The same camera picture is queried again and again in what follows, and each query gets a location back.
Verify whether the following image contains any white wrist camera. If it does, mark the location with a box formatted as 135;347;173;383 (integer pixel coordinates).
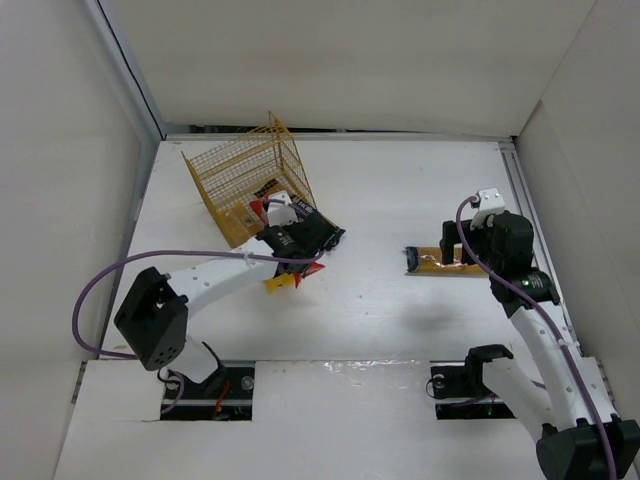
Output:
264;190;298;226
470;188;506;230

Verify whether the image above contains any red white spaghetti bag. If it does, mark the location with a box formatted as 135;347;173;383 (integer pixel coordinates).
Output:
249;200;325;294

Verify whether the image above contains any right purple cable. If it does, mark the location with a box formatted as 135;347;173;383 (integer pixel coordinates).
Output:
424;195;621;480

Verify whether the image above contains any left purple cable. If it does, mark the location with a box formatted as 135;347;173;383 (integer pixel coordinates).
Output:
72;198;321;421

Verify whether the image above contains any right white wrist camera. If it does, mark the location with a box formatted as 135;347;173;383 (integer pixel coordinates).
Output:
470;188;506;230

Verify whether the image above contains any yellow wire mesh shelf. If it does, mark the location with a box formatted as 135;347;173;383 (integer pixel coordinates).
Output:
184;114;315;229

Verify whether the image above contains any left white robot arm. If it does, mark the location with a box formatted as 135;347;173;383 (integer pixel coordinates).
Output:
105;215;463;381

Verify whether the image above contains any yellow spaghetti bag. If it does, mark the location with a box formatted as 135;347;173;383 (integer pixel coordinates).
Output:
216;202;300;294

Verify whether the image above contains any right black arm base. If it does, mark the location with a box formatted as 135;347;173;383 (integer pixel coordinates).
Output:
425;361;515;421

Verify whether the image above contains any purple cable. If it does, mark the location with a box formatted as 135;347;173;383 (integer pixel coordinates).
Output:
424;195;621;480
72;198;321;421

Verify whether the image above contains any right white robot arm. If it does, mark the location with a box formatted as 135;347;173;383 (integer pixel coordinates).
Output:
455;197;639;479

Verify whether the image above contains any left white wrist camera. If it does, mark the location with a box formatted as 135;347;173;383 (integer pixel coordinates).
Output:
264;190;298;226

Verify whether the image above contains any aluminium rail right side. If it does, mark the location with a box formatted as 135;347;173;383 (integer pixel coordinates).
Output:
498;139;584;355

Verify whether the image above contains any blue patterned spaghetti bag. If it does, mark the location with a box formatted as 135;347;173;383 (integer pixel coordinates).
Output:
404;246;486;277

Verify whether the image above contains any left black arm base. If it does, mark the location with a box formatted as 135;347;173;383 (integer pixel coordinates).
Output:
160;361;256;422

